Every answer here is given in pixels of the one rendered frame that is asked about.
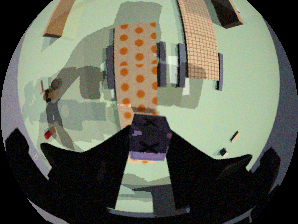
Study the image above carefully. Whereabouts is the orange polka-dot strip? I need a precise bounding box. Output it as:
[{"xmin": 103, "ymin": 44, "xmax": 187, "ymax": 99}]
[{"xmin": 113, "ymin": 23, "xmax": 157, "ymax": 129}]

